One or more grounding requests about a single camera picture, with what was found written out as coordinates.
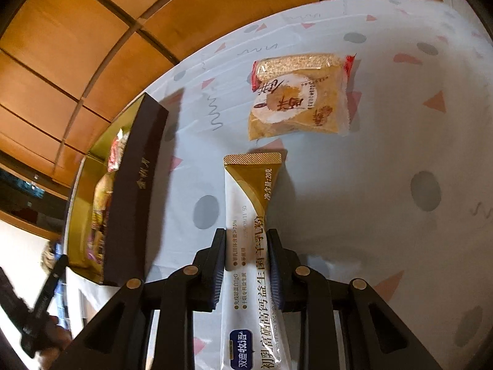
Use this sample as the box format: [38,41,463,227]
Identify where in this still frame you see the sesame bar packet red ends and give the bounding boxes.
[250,53,357,91]

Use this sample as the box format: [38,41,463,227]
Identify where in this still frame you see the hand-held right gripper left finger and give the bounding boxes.
[50,228,227,370]

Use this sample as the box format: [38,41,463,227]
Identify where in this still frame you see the white patterned tablecloth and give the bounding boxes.
[63,0,493,370]

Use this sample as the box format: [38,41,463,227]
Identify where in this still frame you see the red white snack packet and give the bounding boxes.
[109,129,129,172]

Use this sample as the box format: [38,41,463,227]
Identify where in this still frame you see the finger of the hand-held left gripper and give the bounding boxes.
[0,268,28,342]
[21,254,71,359]

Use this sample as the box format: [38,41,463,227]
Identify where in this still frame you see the tan pastry packet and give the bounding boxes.
[246,64,350,142]

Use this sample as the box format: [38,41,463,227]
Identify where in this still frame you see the dark brown gift box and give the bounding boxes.
[63,92,170,288]

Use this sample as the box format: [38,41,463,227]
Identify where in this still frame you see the white gold powder stick packet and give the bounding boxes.
[219,153,296,370]

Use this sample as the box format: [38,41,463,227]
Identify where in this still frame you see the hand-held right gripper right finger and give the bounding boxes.
[267,228,443,370]

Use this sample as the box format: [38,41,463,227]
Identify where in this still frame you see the person's left hand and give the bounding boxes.
[36,313,74,360]

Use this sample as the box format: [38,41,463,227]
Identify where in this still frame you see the wooden cabinet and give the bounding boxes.
[0,0,442,209]

